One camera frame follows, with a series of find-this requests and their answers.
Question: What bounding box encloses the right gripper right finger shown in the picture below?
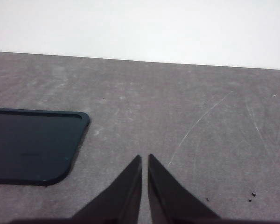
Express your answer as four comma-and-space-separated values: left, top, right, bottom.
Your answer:
147, 154, 221, 224

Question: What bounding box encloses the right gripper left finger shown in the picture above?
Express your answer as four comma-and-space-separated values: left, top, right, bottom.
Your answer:
71, 154, 142, 224

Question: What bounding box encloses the dark rectangular tray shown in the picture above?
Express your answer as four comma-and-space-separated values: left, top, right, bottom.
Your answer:
0, 107, 91, 186

